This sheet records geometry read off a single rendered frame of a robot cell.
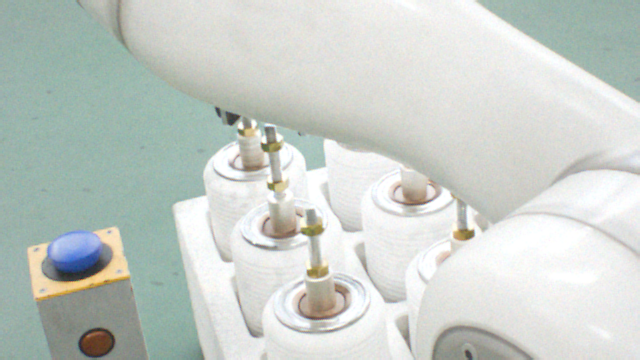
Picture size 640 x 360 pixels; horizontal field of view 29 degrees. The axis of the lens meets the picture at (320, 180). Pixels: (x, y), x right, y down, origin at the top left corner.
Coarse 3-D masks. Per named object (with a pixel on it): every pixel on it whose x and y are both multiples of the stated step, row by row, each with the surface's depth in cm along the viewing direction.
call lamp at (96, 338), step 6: (90, 336) 90; (96, 336) 91; (102, 336) 91; (108, 336) 91; (84, 342) 91; (90, 342) 91; (96, 342) 91; (102, 342) 91; (108, 342) 91; (84, 348) 91; (90, 348) 91; (96, 348) 91; (102, 348) 91; (108, 348) 91; (90, 354) 91; (96, 354) 91
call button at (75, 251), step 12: (60, 240) 91; (72, 240) 91; (84, 240) 91; (96, 240) 91; (48, 252) 90; (60, 252) 90; (72, 252) 89; (84, 252) 89; (96, 252) 90; (60, 264) 89; (72, 264) 89; (84, 264) 89
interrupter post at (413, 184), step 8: (400, 168) 104; (408, 168) 104; (400, 176) 105; (408, 176) 104; (416, 176) 104; (424, 176) 104; (408, 184) 105; (416, 184) 104; (424, 184) 105; (408, 192) 105; (416, 192) 105; (424, 192) 105
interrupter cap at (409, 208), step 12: (384, 180) 108; (396, 180) 108; (372, 192) 106; (384, 192) 106; (396, 192) 107; (432, 192) 106; (444, 192) 105; (384, 204) 105; (396, 204) 104; (408, 204) 104; (420, 204) 104; (432, 204) 104; (444, 204) 103; (408, 216) 103
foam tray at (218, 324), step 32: (320, 192) 121; (192, 224) 119; (480, 224) 116; (192, 256) 114; (352, 256) 111; (192, 288) 121; (224, 288) 109; (224, 320) 105; (224, 352) 102; (256, 352) 101
